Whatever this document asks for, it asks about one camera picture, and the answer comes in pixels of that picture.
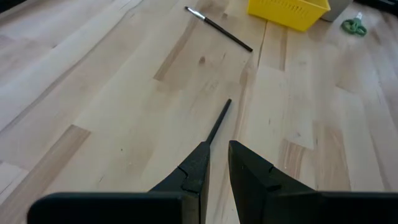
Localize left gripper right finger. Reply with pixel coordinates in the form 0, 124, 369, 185
228, 139, 398, 224

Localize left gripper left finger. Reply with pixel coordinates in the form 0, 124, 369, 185
27, 141, 211, 224

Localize thin black liner brush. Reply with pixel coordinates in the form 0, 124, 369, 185
205, 98, 233, 146

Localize black silver-ferruled paintbrush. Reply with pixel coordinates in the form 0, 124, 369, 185
184, 6, 254, 53

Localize yellow slotted plastic basket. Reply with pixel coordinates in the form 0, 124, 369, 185
247, 0, 331, 33

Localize green scissors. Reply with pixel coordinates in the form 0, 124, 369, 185
340, 11, 368, 37

